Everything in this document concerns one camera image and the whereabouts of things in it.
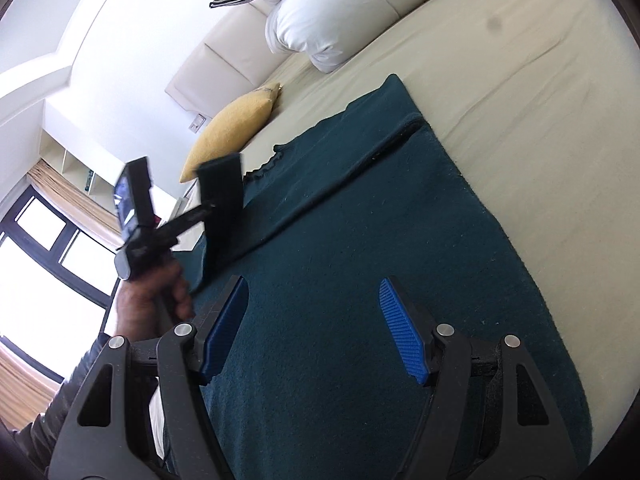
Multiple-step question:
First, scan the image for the person's left forearm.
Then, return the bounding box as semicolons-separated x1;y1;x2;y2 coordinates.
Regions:
7;332;111;466

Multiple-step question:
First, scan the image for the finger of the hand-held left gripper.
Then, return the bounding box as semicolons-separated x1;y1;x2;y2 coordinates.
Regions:
152;204;208;251

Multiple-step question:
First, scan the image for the bed with beige sheet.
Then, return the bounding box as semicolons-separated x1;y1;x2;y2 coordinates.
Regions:
150;0;638;466

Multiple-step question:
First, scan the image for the yellow cushion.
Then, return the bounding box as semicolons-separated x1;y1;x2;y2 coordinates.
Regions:
180;82;283;183

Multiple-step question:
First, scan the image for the cream upholstered headboard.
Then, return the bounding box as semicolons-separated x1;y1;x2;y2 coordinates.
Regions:
165;0;281;111

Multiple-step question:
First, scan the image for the dark teal knitted garment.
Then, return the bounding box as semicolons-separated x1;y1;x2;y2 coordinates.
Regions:
165;74;593;480

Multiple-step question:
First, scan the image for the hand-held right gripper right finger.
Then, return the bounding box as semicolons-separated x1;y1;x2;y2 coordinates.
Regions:
378;276;596;480

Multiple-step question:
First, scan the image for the person's left hand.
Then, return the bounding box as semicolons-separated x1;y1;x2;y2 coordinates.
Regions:
111;260;196;343

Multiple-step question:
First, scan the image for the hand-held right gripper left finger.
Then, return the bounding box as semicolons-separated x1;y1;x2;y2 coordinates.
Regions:
47;275;250;480

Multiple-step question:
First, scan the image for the white wall shelf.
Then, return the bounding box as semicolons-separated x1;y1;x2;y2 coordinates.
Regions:
40;127;121;211

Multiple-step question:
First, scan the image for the white pillow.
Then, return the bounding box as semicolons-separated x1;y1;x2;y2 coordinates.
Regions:
255;0;478;73

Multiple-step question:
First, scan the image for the beige curtain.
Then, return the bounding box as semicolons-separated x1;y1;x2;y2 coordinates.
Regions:
0;332;68;413
25;157;126;251

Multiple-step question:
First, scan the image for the black framed window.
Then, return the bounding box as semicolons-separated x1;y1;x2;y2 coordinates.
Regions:
0;185;123;381

